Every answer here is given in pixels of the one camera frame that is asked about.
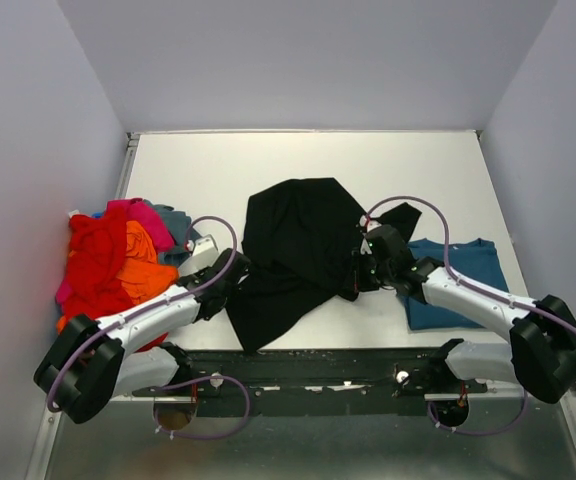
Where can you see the magenta t-shirt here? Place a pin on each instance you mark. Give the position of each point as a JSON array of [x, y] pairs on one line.
[[148, 225]]

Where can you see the black t-shirt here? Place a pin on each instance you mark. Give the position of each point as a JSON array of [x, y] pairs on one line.
[[302, 239]]

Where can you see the red t-shirt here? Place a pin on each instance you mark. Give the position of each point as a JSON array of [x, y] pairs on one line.
[[100, 270]]

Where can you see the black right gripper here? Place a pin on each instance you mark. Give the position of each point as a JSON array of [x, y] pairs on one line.
[[359, 280]]

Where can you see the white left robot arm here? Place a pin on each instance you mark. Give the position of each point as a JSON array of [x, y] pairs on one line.
[[93, 361]]

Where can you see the orange t-shirt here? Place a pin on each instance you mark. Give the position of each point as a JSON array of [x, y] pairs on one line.
[[143, 260]]

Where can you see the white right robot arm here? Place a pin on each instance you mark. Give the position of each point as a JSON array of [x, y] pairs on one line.
[[538, 347]]

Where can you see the grey-blue t-shirt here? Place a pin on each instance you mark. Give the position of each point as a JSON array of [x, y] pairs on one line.
[[178, 226]]

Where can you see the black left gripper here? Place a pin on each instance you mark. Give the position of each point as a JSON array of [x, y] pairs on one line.
[[201, 273]]

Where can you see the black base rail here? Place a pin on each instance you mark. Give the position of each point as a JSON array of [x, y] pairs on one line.
[[299, 383]]

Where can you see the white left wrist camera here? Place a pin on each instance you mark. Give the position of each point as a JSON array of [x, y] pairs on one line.
[[204, 254]]

